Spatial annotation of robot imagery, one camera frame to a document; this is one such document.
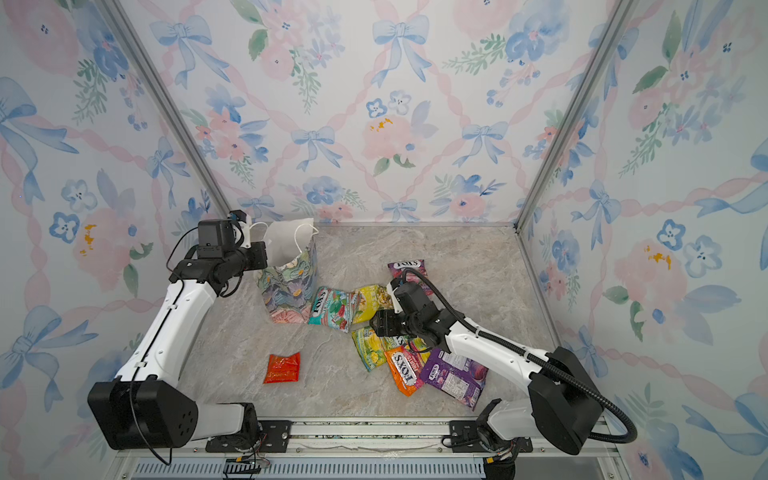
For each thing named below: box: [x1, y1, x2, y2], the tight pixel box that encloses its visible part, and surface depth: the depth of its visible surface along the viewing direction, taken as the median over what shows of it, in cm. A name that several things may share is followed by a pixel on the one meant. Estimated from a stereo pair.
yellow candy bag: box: [352, 285, 394, 325], surface depth 96 cm
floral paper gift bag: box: [257, 217, 319, 324], surface depth 87 cm
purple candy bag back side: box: [420, 348, 489, 412], surface depth 82 cm
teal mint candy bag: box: [308, 286, 356, 333], surface depth 95 cm
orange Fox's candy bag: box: [384, 346, 424, 397], surface depth 85 cm
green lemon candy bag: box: [352, 328, 397, 372], surface depth 88 cm
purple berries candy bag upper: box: [388, 259, 433, 296], surface depth 108 cm
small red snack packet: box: [263, 352, 301, 384], surface depth 85 cm
